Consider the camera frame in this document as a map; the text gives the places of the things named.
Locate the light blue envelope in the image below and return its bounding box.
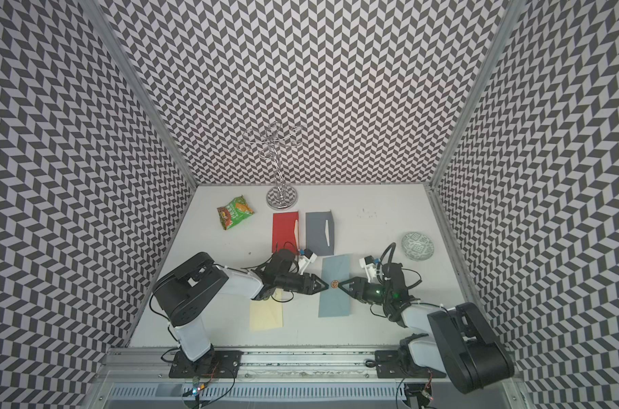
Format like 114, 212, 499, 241
318, 255, 350, 318

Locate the red envelope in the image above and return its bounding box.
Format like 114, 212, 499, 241
272, 211, 299, 255

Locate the cream yellow envelope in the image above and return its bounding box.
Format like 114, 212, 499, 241
249, 290, 284, 332

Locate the dark grey envelope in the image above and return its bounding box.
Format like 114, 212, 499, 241
305, 211, 336, 257

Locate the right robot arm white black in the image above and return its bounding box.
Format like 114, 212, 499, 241
338, 257, 515, 394

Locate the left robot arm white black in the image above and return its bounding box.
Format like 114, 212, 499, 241
153, 249, 330, 363

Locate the patterned ceramic bowl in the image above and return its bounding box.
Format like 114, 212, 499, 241
401, 232, 435, 262

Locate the green snack bag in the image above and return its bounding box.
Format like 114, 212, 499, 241
217, 195, 255, 230

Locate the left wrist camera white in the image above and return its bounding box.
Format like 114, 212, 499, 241
297, 249, 318, 275

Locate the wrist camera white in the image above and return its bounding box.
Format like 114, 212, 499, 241
359, 256, 380, 283
297, 249, 318, 275

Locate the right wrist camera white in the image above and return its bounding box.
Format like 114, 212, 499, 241
359, 256, 380, 283

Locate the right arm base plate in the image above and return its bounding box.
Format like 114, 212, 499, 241
365, 333, 447, 379

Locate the chrome wire stand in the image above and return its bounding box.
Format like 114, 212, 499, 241
238, 122, 304, 211

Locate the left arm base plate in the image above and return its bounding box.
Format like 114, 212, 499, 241
169, 347, 243, 379

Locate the aluminium front rail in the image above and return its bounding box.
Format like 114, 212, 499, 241
99, 346, 520, 382

